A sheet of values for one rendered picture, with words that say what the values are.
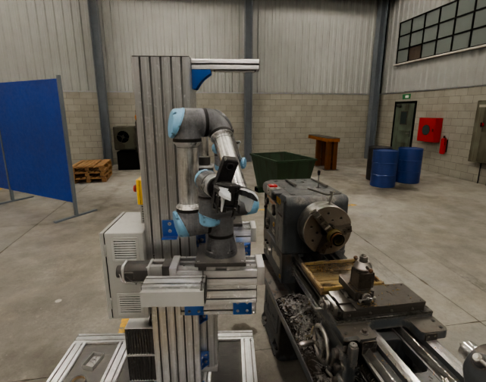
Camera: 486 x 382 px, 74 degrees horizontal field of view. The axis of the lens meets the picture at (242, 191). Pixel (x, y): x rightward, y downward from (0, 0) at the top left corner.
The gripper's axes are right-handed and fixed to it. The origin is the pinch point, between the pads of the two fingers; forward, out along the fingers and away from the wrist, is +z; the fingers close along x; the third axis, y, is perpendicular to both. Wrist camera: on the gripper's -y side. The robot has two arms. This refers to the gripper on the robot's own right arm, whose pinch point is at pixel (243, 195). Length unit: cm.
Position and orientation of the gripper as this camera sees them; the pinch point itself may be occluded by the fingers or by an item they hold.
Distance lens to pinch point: 83.7
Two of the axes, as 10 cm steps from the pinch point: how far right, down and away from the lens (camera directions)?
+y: -1.3, 9.7, 1.9
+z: 3.9, 2.2, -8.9
